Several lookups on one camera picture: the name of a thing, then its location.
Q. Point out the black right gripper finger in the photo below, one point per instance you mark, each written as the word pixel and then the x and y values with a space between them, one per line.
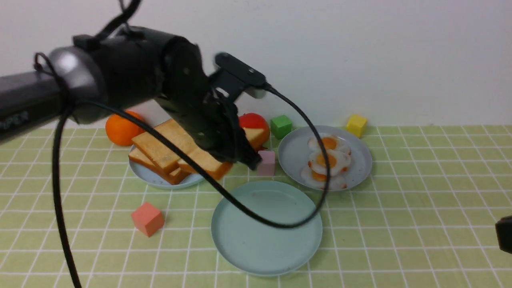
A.
pixel 503 229

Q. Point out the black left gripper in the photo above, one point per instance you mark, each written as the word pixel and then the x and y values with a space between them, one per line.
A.
pixel 206 115

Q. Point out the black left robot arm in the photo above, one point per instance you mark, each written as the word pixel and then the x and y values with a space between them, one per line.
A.
pixel 130 69

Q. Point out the red yellow apple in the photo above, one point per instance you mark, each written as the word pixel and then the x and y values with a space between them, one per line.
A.
pixel 257 128

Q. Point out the pink cube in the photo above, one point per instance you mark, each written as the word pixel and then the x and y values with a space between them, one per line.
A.
pixel 267 166

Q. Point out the green cube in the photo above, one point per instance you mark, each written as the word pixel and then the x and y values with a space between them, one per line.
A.
pixel 281 126

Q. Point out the grey egg plate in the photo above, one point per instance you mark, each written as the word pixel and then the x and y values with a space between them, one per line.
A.
pixel 293 154

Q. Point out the light blue centre plate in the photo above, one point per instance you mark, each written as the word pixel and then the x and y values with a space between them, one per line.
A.
pixel 260 249

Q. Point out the blue bread plate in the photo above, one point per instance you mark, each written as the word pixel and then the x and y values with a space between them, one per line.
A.
pixel 154 180

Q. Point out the yellow cube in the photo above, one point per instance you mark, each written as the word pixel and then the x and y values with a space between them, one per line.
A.
pixel 356 125

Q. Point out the salmon red cube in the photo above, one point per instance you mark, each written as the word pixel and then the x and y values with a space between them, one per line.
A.
pixel 148 219

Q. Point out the orange fruit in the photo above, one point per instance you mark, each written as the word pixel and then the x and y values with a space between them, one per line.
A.
pixel 121 131

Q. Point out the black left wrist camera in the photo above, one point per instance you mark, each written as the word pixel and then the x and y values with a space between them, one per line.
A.
pixel 233 77

